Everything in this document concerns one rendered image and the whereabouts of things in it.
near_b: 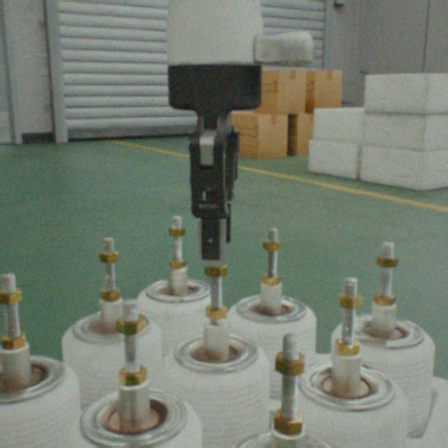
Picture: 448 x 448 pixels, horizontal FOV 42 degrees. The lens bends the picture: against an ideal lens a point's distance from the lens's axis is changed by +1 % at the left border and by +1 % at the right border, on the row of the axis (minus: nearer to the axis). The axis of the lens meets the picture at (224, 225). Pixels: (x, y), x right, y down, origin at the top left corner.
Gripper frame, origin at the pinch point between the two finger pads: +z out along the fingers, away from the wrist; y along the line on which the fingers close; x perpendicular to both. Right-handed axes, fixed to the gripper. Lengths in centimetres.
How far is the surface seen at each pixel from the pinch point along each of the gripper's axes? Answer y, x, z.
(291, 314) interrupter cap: -8.9, 7.0, 10.3
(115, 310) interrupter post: -4.0, -10.1, 8.4
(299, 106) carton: -371, 26, 1
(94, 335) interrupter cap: -2.3, -11.7, 10.3
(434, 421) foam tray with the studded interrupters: -2.2, 20.1, 17.7
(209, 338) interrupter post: 1.0, -0.5, 8.7
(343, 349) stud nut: 5.7, 10.3, 7.1
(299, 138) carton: -372, 27, 23
